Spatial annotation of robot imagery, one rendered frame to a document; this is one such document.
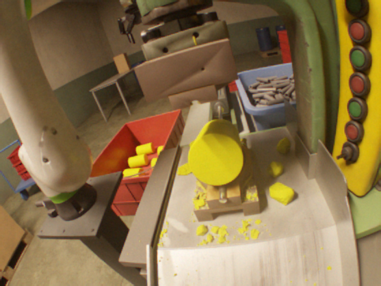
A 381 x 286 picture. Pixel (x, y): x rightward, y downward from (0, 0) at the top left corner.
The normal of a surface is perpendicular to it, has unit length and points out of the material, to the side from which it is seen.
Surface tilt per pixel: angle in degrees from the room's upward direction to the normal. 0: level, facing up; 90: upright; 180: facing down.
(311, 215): 0
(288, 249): 30
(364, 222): 0
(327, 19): 90
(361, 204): 0
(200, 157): 74
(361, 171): 85
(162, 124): 90
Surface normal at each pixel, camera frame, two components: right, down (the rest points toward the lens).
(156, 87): -0.11, 0.53
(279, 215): -0.29, -0.83
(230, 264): -0.30, -0.45
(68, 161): 0.73, -0.04
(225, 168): -0.18, 0.28
